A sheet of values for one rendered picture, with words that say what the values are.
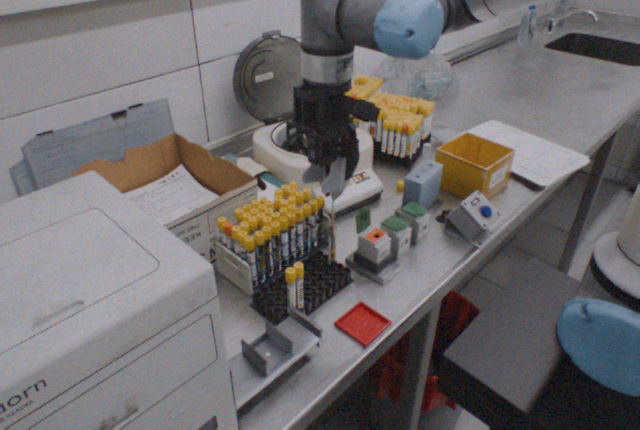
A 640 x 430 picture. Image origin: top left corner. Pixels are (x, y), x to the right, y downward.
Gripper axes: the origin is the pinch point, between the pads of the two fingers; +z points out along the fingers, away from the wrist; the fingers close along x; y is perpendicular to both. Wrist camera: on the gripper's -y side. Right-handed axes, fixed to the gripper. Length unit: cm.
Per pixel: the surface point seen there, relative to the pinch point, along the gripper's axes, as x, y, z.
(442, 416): 16, -31, 82
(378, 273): 7.6, -4.3, 16.8
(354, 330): 12.4, 8.1, 18.0
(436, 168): 1.7, -31.3, 8.3
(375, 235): 4.7, -6.5, 10.8
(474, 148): 0, -52, 12
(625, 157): 6, -246, 89
